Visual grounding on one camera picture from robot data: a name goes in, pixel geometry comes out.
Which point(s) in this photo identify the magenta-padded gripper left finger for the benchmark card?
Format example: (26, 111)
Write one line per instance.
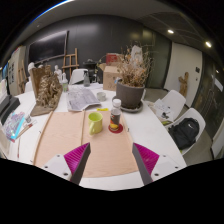
(56, 165)

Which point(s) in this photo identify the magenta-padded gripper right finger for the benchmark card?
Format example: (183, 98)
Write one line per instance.
(165, 164)

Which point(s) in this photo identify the clear bottle with white cap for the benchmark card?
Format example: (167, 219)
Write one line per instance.
(115, 118)

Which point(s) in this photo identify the light wooden board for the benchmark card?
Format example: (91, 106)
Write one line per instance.
(63, 133)

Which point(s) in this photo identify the black backpack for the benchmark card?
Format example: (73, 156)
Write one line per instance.
(183, 133)

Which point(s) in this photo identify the stack of papers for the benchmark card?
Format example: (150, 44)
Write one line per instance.
(163, 108)

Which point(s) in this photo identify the yellow-green mug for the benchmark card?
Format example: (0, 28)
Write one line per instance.
(96, 125)

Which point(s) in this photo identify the white chair with backpack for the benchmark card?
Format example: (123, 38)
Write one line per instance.
(196, 115)

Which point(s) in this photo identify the grey plant saucer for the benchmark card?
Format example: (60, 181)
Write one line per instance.
(133, 109)

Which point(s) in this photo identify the flat round red coaster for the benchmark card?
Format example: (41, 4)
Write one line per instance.
(111, 130)

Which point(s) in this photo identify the printed newspaper sheet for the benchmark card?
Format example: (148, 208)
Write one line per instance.
(81, 98)

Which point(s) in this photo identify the small yellow tag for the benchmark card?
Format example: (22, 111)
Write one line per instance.
(102, 109)

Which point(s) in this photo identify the black desktop device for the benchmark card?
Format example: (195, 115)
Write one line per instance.
(8, 108)

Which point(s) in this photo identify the dried plant in grey pot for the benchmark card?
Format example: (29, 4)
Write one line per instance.
(130, 95)

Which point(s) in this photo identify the white and green spray bottle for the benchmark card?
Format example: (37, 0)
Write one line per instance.
(65, 86)

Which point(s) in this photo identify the small white cup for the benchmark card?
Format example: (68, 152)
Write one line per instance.
(101, 96)

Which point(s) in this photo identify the wooden figure statue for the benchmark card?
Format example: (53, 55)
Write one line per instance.
(183, 83)

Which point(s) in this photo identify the grey glass bottle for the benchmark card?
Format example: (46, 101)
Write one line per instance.
(86, 80)

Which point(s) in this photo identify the small white figurine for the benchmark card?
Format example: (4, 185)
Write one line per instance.
(58, 74)

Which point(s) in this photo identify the wooden easel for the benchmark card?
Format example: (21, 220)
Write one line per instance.
(70, 65)

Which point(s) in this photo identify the white cabinet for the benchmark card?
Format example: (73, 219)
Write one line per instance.
(16, 70)

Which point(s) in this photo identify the round ceiling light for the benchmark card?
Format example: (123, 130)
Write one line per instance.
(208, 44)
(170, 31)

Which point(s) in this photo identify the long ceiling strip light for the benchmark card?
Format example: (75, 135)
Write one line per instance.
(50, 10)

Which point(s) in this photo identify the black wall screen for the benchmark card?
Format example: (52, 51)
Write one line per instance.
(48, 46)

